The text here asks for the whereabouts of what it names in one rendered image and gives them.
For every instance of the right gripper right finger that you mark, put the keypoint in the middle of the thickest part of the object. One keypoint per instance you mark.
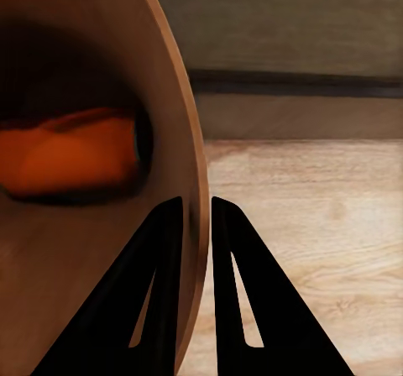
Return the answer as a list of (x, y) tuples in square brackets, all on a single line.
[(294, 342)]

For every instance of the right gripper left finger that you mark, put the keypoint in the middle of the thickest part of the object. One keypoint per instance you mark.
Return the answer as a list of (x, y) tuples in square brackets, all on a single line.
[(95, 342)]

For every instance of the cabinet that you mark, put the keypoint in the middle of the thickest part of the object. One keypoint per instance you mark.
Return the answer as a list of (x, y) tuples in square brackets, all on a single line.
[(292, 69)]

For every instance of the trash can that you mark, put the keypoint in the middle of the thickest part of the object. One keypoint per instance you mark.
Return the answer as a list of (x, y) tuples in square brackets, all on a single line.
[(71, 55)]

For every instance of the can of soda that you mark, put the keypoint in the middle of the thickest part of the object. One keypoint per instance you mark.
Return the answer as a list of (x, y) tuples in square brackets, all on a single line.
[(82, 150)]

